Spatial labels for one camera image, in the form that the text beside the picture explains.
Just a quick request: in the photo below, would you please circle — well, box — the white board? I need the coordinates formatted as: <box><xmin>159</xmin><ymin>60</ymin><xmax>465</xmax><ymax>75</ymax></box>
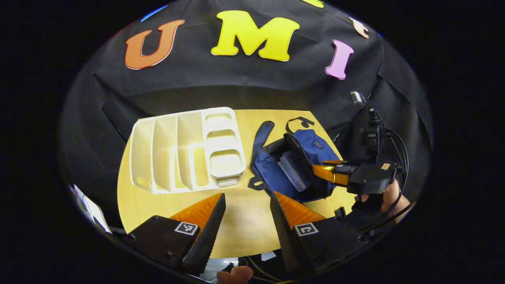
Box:
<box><xmin>73</xmin><ymin>185</ymin><xmax>112</xmax><ymax>234</ymax></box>

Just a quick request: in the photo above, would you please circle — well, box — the white bookshelf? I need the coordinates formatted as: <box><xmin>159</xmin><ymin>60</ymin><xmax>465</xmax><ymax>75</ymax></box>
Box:
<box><xmin>129</xmin><ymin>106</ymin><xmax>247</xmax><ymax>194</ymax></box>

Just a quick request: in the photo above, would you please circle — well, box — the blue schoolbag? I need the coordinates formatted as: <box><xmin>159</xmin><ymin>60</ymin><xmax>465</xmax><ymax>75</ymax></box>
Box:
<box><xmin>248</xmin><ymin>116</ymin><xmax>357</xmax><ymax>204</ymax></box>

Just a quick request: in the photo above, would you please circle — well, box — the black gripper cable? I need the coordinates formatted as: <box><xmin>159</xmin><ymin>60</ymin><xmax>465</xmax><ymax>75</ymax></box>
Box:
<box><xmin>357</xmin><ymin>118</ymin><xmax>411</xmax><ymax>235</ymax></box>

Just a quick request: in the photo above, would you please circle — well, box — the grey cover book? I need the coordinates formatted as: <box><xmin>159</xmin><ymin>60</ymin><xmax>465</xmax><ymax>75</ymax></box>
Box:
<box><xmin>278</xmin><ymin>156</ymin><xmax>305</xmax><ymax>192</ymax></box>

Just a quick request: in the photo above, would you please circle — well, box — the black backdrop cloth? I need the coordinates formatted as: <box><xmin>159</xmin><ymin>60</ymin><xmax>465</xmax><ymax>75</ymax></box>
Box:
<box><xmin>59</xmin><ymin>0</ymin><xmax>434</xmax><ymax>229</ymax></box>

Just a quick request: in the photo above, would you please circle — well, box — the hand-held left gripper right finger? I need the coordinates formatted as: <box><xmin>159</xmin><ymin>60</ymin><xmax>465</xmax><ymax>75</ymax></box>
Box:
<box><xmin>269</xmin><ymin>191</ymin><xmax>367</xmax><ymax>277</ymax></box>

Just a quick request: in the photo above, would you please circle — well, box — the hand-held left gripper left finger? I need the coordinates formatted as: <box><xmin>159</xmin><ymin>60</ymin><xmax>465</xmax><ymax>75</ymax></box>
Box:
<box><xmin>125</xmin><ymin>192</ymin><xmax>227</xmax><ymax>276</ymax></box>

